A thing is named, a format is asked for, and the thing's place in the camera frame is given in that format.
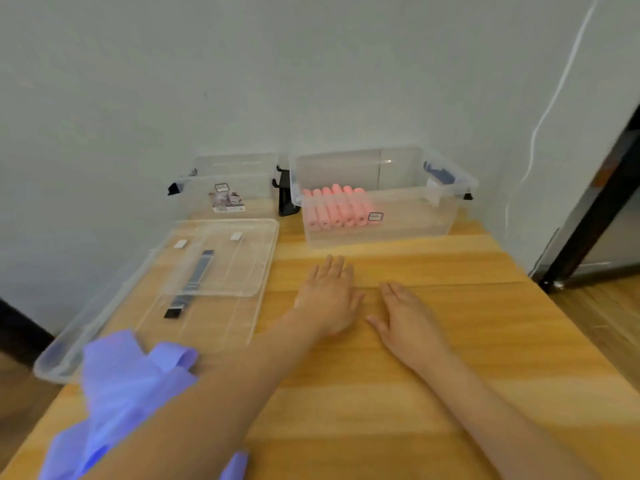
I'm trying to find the person's right forearm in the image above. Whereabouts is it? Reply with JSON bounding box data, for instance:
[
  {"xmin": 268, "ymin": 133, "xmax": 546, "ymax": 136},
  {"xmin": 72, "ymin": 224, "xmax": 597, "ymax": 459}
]
[{"xmin": 417, "ymin": 349, "xmax": 603, "ymax": 480}]

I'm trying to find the person's left hand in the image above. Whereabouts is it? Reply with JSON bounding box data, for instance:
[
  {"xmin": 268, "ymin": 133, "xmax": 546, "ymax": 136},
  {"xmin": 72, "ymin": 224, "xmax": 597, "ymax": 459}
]
[{"xmin": 293, "ymin": 254, "xmax": 366, "ymax": 338}]

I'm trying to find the large clear plastic storage box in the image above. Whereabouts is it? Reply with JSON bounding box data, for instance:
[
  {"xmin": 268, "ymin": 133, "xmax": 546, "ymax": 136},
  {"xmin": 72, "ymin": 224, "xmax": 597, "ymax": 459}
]
[{"xmin": 288, "ymin": 146, "xmax": 479, "ymax": 249}]

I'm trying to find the dark furniture edge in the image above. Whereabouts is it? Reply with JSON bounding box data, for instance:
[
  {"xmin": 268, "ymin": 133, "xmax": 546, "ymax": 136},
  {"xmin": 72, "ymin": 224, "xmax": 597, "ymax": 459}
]
[{"xmin": 0, "ymin": 298, "xmax": 55, "ymax": 368}]

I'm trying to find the black clamp stand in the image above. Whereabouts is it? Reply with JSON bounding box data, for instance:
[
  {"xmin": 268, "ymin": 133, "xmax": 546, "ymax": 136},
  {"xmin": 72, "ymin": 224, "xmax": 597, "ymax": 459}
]
[{"xmin": 271, "ymin": 166, "xmax": 302, "ymax": 218}]

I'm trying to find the printed paper packet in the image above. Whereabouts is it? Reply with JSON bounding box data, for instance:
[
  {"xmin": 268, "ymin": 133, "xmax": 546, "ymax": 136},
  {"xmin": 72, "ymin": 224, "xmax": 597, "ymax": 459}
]
[{"xmin": 209, "ymin": 191, "xmax": 247, "ymax": 214}]

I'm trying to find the small clear plastic lid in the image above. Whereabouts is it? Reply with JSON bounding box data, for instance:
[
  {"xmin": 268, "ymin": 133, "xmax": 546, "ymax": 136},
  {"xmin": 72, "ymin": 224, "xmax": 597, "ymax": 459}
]
[{"xmin": 158, "ymin": 218, "xmax": 280, "ymax": 299}]

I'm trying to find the purple plastic bag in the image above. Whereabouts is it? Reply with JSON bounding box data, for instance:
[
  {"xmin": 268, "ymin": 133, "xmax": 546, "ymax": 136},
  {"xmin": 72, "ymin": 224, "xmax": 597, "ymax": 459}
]
[{"xmin": 39, "ymin": 329, "xmax": 249, "ymax": 480}]

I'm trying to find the white cable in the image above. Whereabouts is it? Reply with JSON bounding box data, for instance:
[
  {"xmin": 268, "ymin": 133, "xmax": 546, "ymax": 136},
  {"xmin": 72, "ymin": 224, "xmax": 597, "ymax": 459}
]
[{"xmin": 504, "ymin": 0, "xmax": 602, "ymax": 241}]

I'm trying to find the row of pink rolls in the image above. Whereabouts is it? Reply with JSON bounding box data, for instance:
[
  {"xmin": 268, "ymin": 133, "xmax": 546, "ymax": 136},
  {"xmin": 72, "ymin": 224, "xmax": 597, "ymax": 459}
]
[{"xmin": 301, "ymin": 183, "xmax": 376, "ymax": 232}]

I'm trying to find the black framed cabinet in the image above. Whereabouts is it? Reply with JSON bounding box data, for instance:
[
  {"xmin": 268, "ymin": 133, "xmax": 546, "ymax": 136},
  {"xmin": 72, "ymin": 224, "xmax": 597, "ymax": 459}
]
[{"xmin": 531, "ymin": 104, "xmax": 640, "ymax": 294}]

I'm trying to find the large clear plastic lid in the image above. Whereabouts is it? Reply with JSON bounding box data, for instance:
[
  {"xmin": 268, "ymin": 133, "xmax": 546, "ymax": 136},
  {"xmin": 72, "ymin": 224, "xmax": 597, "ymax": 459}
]
[{"xmin": 33, "ymin": 247, "xmax": 263, "ymax": 386}]

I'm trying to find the person's right hand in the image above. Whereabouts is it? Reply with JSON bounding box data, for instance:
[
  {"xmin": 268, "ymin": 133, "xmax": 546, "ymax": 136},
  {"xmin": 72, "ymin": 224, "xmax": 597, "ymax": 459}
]
[{"xmin": 366, "ymin": 282, "xmax": 452, "ymax": 372}]

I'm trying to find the small clear plastic storage box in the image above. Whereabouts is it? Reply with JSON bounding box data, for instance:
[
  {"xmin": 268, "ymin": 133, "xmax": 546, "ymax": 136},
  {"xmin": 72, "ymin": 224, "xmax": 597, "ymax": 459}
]
[{"xmin": 168, "ymin": 153, "xmax": 281, "ymax": 221}]

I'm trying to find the person's left forearm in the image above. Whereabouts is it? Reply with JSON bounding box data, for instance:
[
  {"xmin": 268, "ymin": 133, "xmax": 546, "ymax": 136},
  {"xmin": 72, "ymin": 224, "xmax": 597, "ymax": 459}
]
[{"xmin": 82, "ymin": 309, "xmax": 323, "ymax": 480}]

